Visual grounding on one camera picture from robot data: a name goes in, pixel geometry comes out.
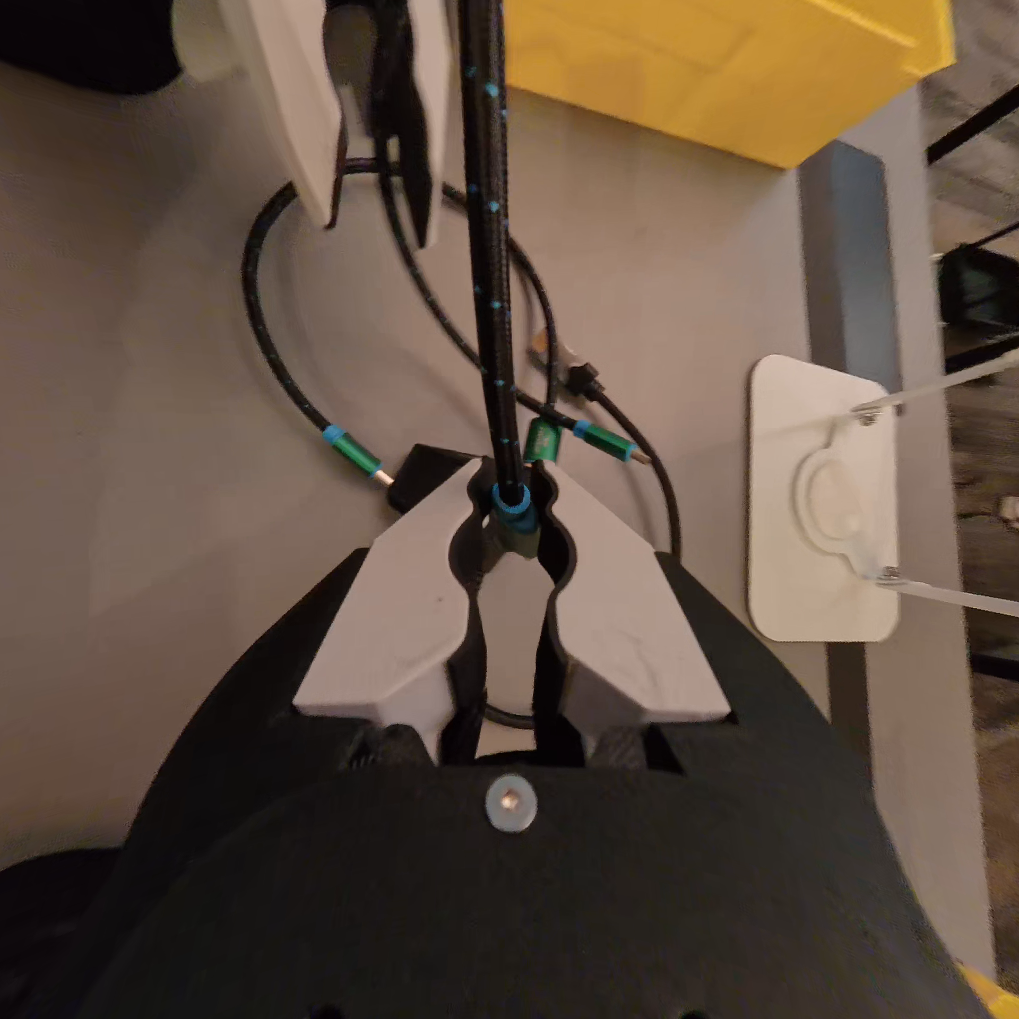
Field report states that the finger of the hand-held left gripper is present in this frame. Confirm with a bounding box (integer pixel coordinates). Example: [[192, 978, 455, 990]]
[[171, 0, 375, 229], [378, 0, 461, 249]]

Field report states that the black blue-speckled hdmi cable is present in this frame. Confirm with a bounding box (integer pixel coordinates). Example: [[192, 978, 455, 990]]
[[374, 0, 650, 558], [241, 159, 562, 487]]

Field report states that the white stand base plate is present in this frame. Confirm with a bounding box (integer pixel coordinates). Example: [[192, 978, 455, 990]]
[[747, 354, 1019, 642]]

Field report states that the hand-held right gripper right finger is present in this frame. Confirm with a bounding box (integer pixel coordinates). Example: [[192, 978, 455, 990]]
[[528, 459, 732, 757]]

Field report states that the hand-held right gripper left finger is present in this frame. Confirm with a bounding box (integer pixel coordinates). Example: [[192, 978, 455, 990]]
[[291, 456, 490, 764]]

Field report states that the black braided switch cable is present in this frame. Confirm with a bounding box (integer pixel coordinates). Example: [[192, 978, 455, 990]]
[[478, 326, 683, 727]]

